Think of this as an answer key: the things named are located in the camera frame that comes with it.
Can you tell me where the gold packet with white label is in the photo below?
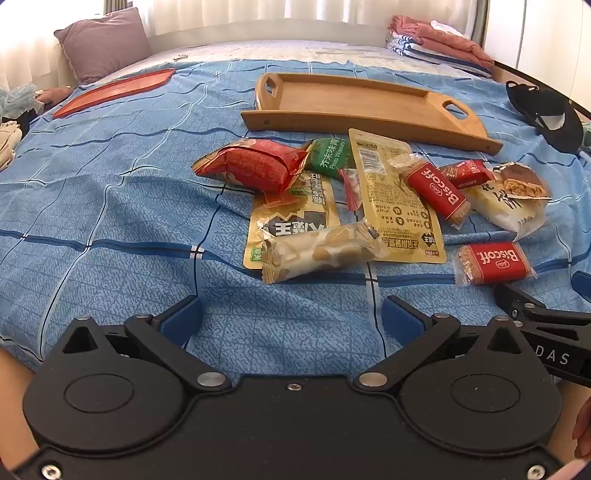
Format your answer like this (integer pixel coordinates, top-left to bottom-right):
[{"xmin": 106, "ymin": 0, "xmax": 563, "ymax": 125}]
[{"xmin": 348, "ymin": 128, "xmax": 448, "ymax": 265}]

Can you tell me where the dark cloth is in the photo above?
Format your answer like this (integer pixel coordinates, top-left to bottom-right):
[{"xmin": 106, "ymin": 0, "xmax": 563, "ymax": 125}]
[{"xmin": 0, "ymin": 108, "xmax": 43, "ymax": 134}]

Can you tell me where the purple pillow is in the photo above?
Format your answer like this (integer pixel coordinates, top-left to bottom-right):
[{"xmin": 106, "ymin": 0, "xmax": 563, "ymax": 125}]
[{"xmin": 54, "ymin": 7, "xmax": 152, "ymax": 85}]

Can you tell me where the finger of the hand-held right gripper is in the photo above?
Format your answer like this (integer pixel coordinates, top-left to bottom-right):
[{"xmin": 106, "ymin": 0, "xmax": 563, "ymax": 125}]
[{"xmin": 494, "ymin": 282, "xmax": 591, "ymax": 333}]

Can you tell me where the folded pink blanket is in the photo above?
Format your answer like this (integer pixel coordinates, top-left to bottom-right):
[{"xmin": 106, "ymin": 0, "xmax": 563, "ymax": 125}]
[{"xmin": 388, "ymin": 15, "xmax": 495, "ymax": 65}]

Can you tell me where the folded blue striped blanket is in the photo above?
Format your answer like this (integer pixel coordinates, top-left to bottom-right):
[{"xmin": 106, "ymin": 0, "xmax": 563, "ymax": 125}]
[{"xmin": 385, "ymin": 34, "xmax": 492, "ymax": 77}]

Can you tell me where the white quilted bedspread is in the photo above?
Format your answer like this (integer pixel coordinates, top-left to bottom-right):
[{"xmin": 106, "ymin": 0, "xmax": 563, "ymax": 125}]
[{"xmin": 115, "ymin": 39, "xmax": 393, "ymax": 75}]

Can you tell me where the white wardrobe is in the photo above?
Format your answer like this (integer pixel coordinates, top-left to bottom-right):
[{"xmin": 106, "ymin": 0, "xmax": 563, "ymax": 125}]
[{"xmin": 484, "ymin": 0, "xmax": 591, "ymax": 100}]

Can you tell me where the pink cushion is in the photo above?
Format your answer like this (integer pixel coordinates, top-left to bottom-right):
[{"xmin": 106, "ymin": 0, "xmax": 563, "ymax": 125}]
[{"xmin": 37, "ymin": 87, "xmax": 73, "ymax": 105}]

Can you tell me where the person's right leg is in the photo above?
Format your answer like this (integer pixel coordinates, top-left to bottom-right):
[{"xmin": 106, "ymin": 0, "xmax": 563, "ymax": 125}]
[{"xmin": 554, "ymin": 378, "xmax": 591, "ymax": 416}]

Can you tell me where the white sheer curtain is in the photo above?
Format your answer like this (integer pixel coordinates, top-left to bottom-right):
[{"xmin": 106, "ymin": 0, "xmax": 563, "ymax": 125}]
[{"xmin": 0, "ymin": 0, "xmax": 476, "ymax": 47}]

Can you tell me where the blue checked bedsheet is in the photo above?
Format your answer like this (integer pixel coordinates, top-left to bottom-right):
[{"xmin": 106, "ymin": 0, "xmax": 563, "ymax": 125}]
[{"xmin": 0, "ymin": 58, "xmax": 591, "ymax": 374}]

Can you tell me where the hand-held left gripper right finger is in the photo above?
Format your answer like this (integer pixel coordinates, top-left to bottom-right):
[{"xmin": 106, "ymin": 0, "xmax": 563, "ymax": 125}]
[{"xmin": 353, "ymin": 295, "xmax": 529, "ymax": 393}]

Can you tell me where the red snack packet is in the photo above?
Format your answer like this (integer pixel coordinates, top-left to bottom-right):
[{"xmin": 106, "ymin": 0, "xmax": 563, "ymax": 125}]
[{"xmin": 191, "ymin": 138, "xmax": 311, "ymax": 193}]

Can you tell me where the gold packet with black print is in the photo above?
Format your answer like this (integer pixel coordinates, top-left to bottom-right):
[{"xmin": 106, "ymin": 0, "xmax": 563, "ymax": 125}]
[{"xmin": 243, "ymin": 173, "xmax": 342, "ymax": 269}]

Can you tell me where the wooden bed frame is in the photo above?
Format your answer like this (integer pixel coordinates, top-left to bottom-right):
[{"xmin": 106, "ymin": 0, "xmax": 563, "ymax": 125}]
[{"xmin": 492, "ymin": 60, "xmax": 591, "ymax": 118}]

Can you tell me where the wooden tray with handles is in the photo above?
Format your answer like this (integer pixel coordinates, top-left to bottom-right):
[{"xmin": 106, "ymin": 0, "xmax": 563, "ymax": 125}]
[{"xmin": 240, "ymin": 71, "xmax": 504, "ymax": 157}]

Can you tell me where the grey green drape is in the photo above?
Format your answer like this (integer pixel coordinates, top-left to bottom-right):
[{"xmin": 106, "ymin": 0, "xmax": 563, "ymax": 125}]
[{"xmin": 470, "ymin": 0, "xmax": 491, "ymax": 46}]

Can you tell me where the red plastic tray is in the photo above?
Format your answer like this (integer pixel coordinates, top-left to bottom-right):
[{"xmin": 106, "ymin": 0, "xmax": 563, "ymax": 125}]
[{"xmin": 52, "ymin": 68, "xmax": 177, "ymax": 120}]

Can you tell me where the green pea packet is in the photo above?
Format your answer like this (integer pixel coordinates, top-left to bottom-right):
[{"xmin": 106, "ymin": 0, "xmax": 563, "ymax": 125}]
[{"xmin": 302, "ymin": 137, "xmax": 356, "ymax": 181}]

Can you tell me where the person's right hand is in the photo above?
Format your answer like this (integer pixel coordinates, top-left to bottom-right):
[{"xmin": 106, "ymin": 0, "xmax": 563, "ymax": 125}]
[{"xmin": 573, "ymin": 401, "xmax": 591, "ymax": 460}]

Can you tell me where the red biscuit packet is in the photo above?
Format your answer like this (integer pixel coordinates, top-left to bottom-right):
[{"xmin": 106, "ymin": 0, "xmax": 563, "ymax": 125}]
[
  {"xmin": 436, "ymin": 159, "xmax": 496, "ymax": 190},
  {"xmin": 388, "ymin": 152, "xmax": 472, "ymax": 230},
  {"xmin": 454, "ymin": 241, "xmax": 539, "ymax": 288}
]

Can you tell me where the small red white candy packet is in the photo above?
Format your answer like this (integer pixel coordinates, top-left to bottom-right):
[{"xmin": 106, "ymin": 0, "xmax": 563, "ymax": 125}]
[{"xmin": 339, "ymin": 167, "xmax": 365, "ymax": 212}]

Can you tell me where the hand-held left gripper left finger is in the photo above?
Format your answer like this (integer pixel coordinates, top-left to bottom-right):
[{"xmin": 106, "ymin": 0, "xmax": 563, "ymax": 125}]
[{"xmin": 62, "ymin": 294, "xmax": 232, "ymax": 393}]

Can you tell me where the clear brown pastry packet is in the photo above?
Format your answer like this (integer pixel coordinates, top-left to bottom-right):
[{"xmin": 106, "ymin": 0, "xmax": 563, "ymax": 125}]
[{"xmin": 492, "ymin": 161, "xmax": 552, "ymax": 201}]

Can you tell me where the clear cream biscuit packet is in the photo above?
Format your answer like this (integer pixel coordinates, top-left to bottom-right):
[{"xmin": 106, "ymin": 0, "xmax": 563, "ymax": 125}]
[{"xmin": 259, "ymin": 219, "xmax": 391, "ymax": 284}]

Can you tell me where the beige cloth bag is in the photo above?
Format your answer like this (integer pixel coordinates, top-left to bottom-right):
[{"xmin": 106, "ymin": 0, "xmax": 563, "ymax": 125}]
[{"xmin": 0, "ymin": 124, "xmax": 22, "ymax": 172}]

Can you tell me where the light blue plastic bag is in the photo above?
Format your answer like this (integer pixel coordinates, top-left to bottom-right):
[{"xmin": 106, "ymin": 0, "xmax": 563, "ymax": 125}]
[{"xmin": 0, "ymin": 83, "xmax": 36, "ymax": 112}]

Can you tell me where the white flower cake packet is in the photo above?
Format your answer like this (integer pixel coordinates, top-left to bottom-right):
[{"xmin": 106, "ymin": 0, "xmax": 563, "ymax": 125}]
[{"xmin": 462, "ymin": 178, "xmax": 548, "ymax": 241}]

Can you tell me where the black cap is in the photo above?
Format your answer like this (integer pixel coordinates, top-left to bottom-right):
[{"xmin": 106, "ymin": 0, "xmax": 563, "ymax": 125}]
[{"xmin": 505, "ymin": 80, "xmax": 583, "ymax": 155}]

